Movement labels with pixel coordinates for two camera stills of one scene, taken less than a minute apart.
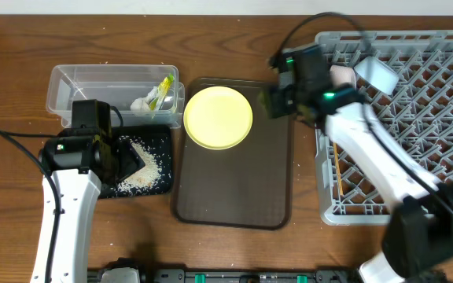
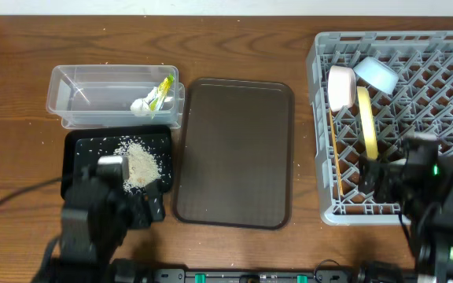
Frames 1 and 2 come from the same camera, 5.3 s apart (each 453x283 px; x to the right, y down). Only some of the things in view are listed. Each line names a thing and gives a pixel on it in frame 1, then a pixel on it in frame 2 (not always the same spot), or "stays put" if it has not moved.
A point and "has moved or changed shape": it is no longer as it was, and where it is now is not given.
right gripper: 274,109 -> 389,177
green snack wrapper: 161,93 stays put
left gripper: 132,160 -> 157,205
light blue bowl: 377,74 stays put
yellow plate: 218,118 has moved or changed shape
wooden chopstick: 338,169 stays put
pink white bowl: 340,74 stays put
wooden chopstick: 338,174 stays put
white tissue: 141,104 stays put
